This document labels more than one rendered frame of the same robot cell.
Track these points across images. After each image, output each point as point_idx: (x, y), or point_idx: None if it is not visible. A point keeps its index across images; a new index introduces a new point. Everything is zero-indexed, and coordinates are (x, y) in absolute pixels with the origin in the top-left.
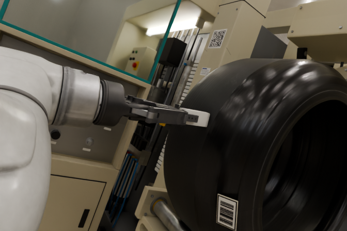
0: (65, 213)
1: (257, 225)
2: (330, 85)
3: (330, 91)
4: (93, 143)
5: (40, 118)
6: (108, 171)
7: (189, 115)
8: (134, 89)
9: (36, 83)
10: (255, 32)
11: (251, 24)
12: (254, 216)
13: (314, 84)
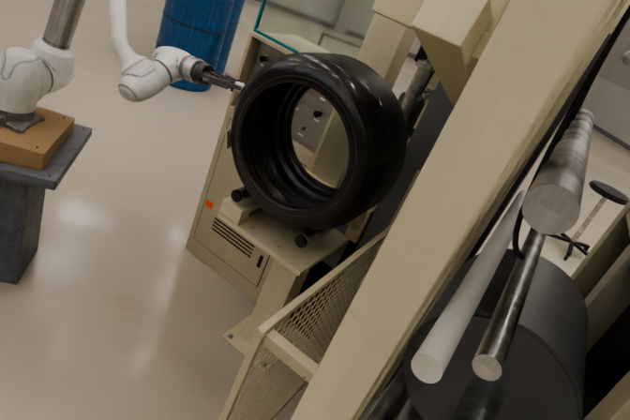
0: None
1: (239, 153)
2: (293, 71)
3: (292, 76)
4: (301, 128)
5: (158, 69)
6: (307, 157)
7: (234, 85)
8: None
9: (169, 60)
10: (401, 24)
11: None
12: (237, 146)
13: (277, 69)
